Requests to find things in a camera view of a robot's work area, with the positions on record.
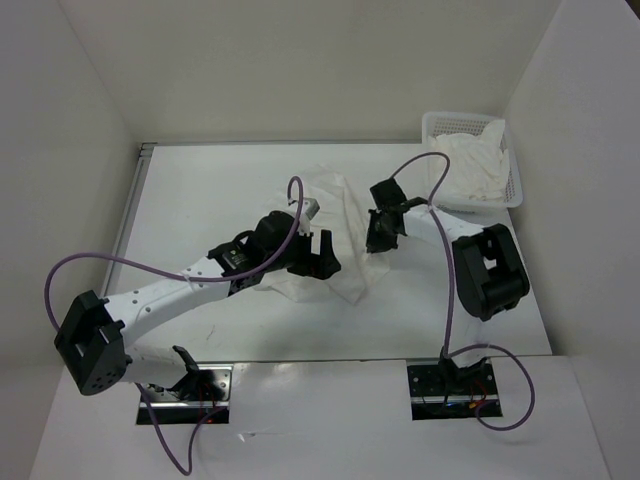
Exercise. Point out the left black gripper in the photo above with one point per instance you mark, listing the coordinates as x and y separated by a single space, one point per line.
320 266

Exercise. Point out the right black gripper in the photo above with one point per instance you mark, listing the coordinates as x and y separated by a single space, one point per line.
375 243

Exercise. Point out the white pleated skirt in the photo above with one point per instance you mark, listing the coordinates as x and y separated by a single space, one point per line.
341 213

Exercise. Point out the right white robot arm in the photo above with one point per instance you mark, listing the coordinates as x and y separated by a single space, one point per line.
468 272

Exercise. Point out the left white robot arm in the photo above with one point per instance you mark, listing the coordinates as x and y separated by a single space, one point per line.
98 337

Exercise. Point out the white skirts in basket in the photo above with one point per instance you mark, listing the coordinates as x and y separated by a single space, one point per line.
479 168

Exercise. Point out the white perforated plastic basket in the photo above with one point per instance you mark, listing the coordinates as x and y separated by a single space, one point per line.
436 123

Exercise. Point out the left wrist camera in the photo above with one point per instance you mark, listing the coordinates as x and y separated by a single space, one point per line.
304 211

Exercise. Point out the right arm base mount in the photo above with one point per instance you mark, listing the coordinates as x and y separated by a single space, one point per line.
440 390

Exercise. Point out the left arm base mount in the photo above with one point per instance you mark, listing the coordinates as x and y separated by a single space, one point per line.
205 395

